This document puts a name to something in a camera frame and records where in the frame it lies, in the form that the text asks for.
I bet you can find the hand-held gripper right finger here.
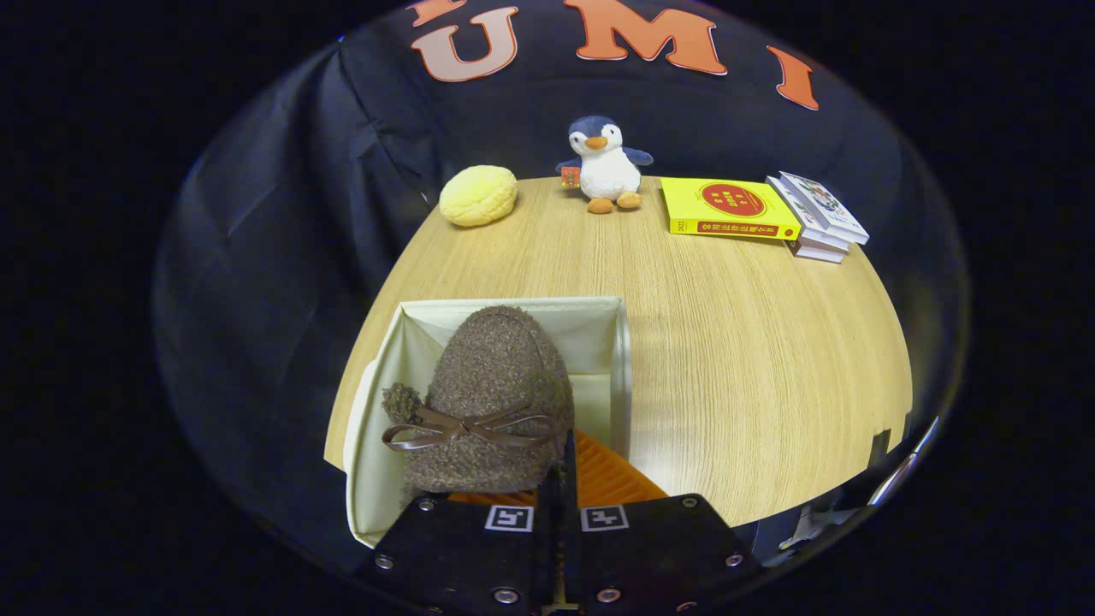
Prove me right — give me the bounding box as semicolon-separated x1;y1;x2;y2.
560;428;762;615

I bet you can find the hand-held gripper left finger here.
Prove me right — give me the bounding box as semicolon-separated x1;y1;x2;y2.
355;445;561;615

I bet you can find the beige fabric storage box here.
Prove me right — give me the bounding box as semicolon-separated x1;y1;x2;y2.
342;296;632;548

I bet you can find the brown fuzzy shoe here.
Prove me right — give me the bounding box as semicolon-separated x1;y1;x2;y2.
381;305;576;506

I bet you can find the black backdrop cloth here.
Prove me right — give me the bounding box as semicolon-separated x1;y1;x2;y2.
154;0;968;557

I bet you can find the yellow book with red circle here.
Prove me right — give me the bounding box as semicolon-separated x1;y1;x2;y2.
660;176;802;242

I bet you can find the yellow bun-shaped plush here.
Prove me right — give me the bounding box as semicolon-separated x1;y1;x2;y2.
439;165;519;228

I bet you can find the penguin plush toy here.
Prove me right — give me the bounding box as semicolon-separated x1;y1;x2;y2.
554;115;655;215

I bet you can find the white book with illustrated cover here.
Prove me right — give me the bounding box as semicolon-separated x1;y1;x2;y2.
778;171;870;246

